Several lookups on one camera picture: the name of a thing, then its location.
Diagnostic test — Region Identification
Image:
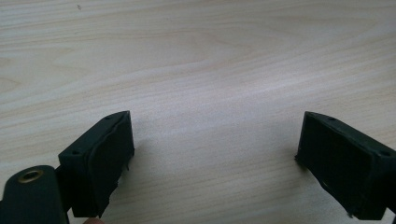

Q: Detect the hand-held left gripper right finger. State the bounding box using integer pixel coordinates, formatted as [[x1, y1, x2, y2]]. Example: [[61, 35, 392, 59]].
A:
[[294, 111, 396, 221]]

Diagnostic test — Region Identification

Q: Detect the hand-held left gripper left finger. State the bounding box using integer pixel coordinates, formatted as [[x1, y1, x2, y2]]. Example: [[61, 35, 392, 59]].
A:
[[55, 110, 135, 218]]

